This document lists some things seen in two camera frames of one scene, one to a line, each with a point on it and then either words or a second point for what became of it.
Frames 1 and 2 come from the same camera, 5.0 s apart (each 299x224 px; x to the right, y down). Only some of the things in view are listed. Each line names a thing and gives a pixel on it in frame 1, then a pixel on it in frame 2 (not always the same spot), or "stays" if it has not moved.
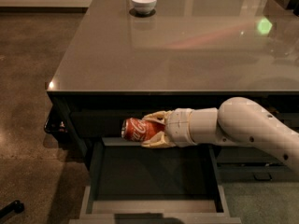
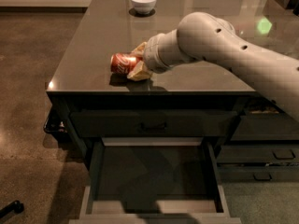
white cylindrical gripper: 179,127 to 151,57
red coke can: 140,130 to 123,63
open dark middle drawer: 131,182 stays
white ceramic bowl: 144,2 stays
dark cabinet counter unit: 137,50 stays
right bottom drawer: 256,175 stays
